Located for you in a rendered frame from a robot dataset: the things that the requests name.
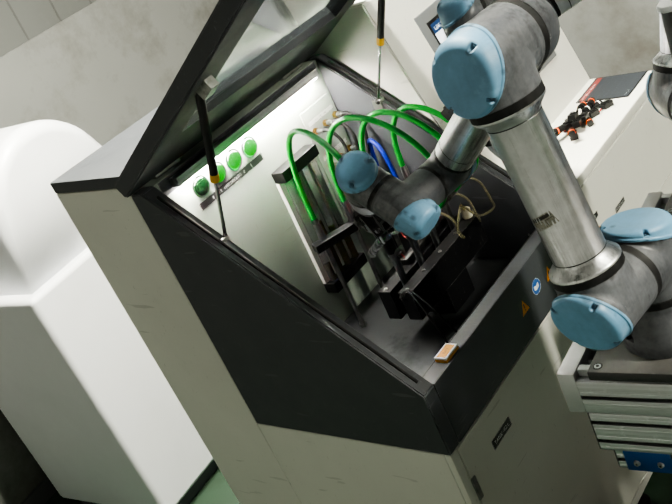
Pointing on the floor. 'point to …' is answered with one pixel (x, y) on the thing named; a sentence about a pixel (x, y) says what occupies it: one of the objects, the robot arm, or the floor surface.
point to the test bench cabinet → (374, 471)
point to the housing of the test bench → (169, 320)
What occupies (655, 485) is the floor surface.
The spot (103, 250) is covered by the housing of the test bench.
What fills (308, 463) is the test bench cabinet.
